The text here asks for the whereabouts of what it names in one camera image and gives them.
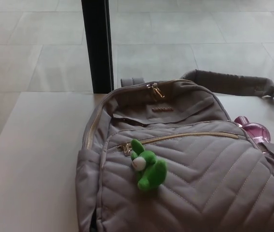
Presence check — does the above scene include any grey quilted backpack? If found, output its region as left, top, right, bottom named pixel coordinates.
left=77, top=69, right=274, bottom=232

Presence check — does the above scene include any pink transparent water bottle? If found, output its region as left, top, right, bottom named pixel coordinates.
left=234, top=116, right=272, bottom=155

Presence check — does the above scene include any green plush frog keychain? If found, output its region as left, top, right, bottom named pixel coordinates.
left=130, top=139, right=168, bottom=191

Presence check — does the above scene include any black vertical window post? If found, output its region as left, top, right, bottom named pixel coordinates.
left=81, top=0, right=115, bottom=95

